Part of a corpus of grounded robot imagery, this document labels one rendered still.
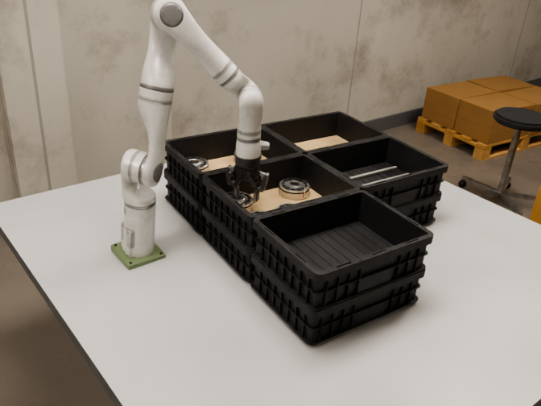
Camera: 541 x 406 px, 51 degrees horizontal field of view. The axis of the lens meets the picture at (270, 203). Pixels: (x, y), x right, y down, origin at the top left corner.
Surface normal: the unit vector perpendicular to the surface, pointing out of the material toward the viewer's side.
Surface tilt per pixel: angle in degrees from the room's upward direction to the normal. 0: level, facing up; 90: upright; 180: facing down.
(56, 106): 90
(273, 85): 90
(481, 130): 90
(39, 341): 0
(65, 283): 0
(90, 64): 90
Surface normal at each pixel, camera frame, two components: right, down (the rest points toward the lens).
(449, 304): 0.06, -0.88
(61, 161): 0.62, 0.40
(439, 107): -0.83, 0.22
